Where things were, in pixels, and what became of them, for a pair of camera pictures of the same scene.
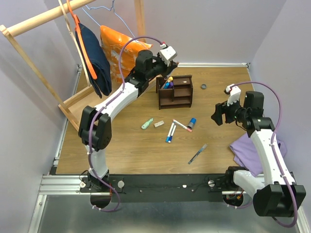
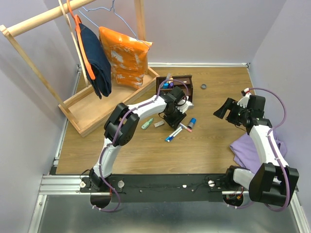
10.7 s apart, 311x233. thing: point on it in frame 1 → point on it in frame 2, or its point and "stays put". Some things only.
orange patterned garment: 112,41 stays put
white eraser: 158,124 stays put
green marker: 145,124 stays put
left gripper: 167,69 → 174,123
